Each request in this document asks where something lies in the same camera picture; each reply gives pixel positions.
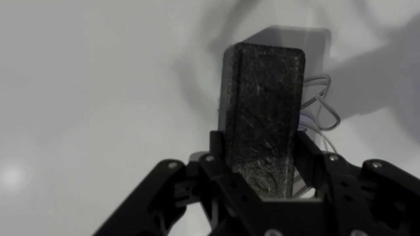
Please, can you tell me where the black whiteboard duster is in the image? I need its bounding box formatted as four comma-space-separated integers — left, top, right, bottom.
216, 41, 307, 201

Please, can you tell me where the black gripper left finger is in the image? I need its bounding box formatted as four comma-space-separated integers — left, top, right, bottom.
92, 130, 264, 236

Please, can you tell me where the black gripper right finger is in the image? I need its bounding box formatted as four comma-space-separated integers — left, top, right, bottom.
295, 130, 420, 236

